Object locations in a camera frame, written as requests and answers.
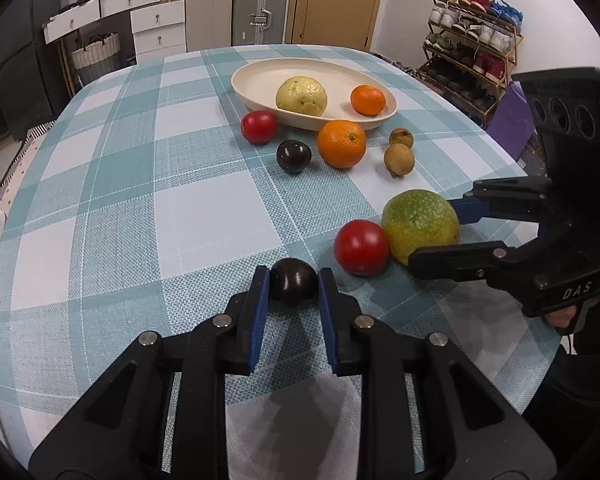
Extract wooden door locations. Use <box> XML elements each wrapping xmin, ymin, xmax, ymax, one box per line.
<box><xmin>285</xmin><ymin>0</ymin><xmax>388</xmax><ymax>53</ymax></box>

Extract dark purple plum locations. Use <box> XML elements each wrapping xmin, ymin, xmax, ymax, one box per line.
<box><xmin>276</xmin><ymin>139</ymin><xmax>312</xmax><ymax>174</ymax></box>
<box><xmin>270</xmin><ymin>258</ymin><xmax>318</xmax><ymax>307</ymax></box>

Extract wooden shoe rack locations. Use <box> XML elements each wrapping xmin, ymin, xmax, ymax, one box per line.
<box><xmin>416</xmin><ymin>0</ymin><xmax>523</xmax><ymax>128</ymax></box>

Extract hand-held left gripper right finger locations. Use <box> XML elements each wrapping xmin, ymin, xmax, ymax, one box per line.
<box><xmin>317</xmin><ymin>268</ymin><xmax>558</xmax><ymax>480</ymax></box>

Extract large orange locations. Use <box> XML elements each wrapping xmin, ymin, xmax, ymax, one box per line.
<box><xmin>316</xmin><ymin>119</ymin><xmax>368</xmax><ymax>170</ymax></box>

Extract white drawer unit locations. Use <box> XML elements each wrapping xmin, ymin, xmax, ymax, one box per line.
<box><xmin>130</xmin><ymin>0</ymin><xmax>187</xmax><ymax>64</ymax></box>

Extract green round citrus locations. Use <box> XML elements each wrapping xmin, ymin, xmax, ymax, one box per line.
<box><xmin>381</xmin><ymin>189</ymin><xmax>462</xmax><ymax>267</ymax></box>

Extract beige suitcase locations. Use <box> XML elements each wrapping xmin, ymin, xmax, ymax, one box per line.
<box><xmin>185</xmin><ymin>0</ymin><xmax>234</xmax><ymax>53</ymax></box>

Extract rows of shoes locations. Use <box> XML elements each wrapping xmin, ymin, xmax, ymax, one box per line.
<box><xmin>425</xmin><ymin>0</ymin><xmax>523</xmax><ymax>111</ymax></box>

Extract person's right hand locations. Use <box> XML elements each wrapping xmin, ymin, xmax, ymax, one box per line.
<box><xmin>541</xmin><ymin>306</ymin><xmax>578</xmax><ymax>337</ymax></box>

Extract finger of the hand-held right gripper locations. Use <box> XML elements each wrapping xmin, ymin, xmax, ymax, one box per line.
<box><xmin>407</xmin><ymin>241</ymin><xmax>546</xmax><ymax>293</ymax></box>
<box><xmin>450</xmin><ymin>176</ymin><xmax>553</xmax><ymax>224</ymax></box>

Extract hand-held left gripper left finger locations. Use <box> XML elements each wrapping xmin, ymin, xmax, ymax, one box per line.
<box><xmin>28</xmin><ymin>266</ymin><xmax>272</xmax><ymax>480</ymax></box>

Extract white desk with drawers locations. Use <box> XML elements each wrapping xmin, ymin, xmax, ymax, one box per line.
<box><xmin>42</xmin><ymin>0</ymin><xmax>186</xmax><ymax>45</ymax></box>

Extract cream oval plate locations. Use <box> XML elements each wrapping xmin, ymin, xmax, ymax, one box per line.
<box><xmin>230</xmin><ymin>59</ymin><xmax>398</xmax><ymax>132</ymax></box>

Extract silver suitcase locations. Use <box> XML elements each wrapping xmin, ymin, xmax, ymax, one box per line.
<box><xmin>232</xmin><ymin>0</ymin><xmax>290</xmax><ymax>46</ymax></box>

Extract small orange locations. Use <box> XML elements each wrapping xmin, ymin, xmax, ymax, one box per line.
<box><xmin>350</xmin><ymin>85</ymin><xmax>386</xmax><ymax>116</ymax></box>

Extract yellow guava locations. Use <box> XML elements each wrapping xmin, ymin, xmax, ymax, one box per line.
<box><xmin>275</xmin><ymin>76</ymin><xmax>328</xmax><ymax>117</ymax></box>

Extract teal checked tablecloth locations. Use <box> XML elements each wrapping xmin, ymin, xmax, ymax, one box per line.
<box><xmin>0</xmin><ymin>44</ymin><xmax>563</xmax><ymax>480</ymax></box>

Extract person's right forearm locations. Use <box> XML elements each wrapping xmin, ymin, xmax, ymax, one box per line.
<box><xmin>522</xmin><ymin>292</ymin><xmax>600</xmax><ymax>466</ymax></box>

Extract purple bag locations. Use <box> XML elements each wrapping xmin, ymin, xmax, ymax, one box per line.
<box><xmin>485</xmin><ymin>80</ymin><xmax>537</xmax><ymax>161</ymax></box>

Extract red tomato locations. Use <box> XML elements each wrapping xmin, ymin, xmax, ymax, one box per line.
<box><xmin>240</xmin><ymin>110</ymin><xmax>279</xmax><ymax>144</ymax></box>
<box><xmin>333</xmin><ymin>219</ymin><xmax>391</xmax><ymax>277</ymax></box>

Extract woven laundry basket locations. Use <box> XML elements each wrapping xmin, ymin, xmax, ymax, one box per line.
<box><xmin>70</xmin><ymin>32</ymin><xmax>122</xmax><ymax>86</ymax></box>

